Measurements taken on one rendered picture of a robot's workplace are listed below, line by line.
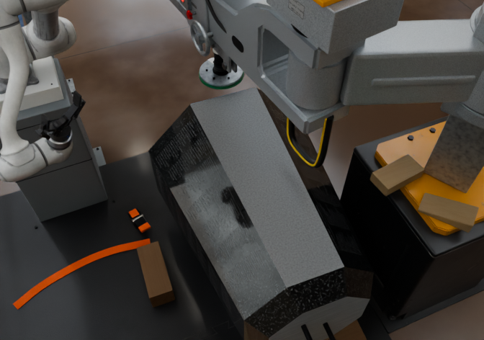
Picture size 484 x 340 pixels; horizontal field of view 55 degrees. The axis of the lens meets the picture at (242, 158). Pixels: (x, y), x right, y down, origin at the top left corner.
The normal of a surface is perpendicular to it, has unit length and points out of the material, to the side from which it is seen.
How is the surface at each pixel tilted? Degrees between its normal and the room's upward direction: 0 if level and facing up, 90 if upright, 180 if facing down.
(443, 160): 90
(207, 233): 45
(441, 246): 0
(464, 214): 11
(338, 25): 90
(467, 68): 90
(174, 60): 0
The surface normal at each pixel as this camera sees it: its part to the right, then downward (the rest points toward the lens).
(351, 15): 0.53, 0.65
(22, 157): 0.64, 0.13
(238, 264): -0.65, -0.23
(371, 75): 0.04, 0.77
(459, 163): -0.61, 0.61
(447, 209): -0.18, -0.70
